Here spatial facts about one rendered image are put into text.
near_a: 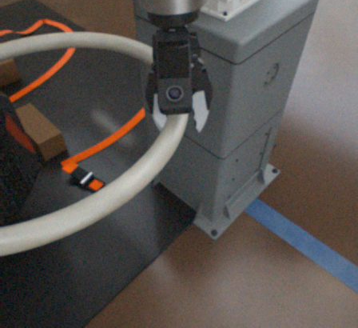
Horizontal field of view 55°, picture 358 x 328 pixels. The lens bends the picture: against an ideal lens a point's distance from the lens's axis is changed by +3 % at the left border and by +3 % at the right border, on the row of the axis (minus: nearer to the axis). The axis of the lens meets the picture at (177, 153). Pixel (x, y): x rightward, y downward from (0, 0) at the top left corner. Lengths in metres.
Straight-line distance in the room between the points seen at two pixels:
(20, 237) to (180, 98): 0.24
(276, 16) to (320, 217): 0.93
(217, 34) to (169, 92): 0.48
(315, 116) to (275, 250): 0.89
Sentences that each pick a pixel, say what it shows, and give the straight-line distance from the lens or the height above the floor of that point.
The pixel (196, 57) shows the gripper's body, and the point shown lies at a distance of 0.50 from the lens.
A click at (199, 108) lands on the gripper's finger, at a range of 0.55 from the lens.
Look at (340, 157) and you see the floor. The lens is 1.88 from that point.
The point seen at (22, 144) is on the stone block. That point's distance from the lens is 1.28.
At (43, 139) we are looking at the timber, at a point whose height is 0.13.
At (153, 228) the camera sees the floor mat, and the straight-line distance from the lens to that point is 1.45.
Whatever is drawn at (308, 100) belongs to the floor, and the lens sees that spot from 2.16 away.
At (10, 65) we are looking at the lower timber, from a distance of 2.30.
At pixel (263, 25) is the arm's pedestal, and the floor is 0.85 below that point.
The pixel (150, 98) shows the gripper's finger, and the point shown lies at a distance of 0.53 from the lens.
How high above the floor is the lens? 1.28
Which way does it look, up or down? 48 degrees down
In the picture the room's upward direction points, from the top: straight up
